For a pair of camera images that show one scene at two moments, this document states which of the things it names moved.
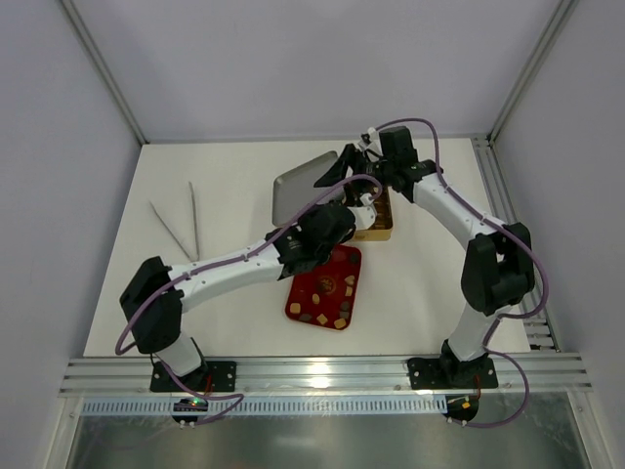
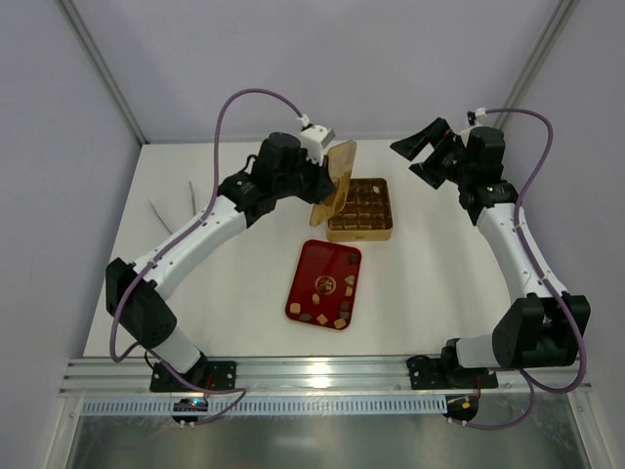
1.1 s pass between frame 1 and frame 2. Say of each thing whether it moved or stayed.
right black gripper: moved
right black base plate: stayed
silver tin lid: moved
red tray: stayed
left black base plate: stayed
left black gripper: moved
